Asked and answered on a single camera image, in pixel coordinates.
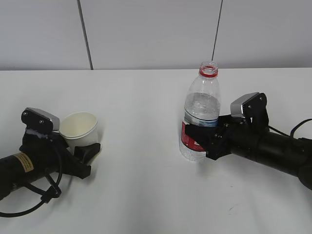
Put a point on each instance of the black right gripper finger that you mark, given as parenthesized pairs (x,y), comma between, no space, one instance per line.
(204,139)
(225,120)

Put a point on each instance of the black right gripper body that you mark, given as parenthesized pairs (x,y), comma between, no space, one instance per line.
(232,138)

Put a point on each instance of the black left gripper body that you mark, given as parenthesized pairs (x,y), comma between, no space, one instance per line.
(52,155)

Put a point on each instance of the white paper cup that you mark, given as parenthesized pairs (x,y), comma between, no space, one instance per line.
(79,130)

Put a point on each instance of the clear plastic water bottle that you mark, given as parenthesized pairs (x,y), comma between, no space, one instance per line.
(201,108)

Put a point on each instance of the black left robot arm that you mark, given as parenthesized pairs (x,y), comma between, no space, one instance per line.
(18,171)

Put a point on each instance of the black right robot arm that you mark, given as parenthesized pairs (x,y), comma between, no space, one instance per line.
(284,153)

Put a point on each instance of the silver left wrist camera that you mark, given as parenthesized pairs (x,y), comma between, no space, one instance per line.
(40,121)

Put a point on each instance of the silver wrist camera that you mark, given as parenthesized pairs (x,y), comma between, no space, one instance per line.
(252,108)
(40,121)

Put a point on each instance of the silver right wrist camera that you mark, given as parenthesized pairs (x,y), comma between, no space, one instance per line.
(252,108)

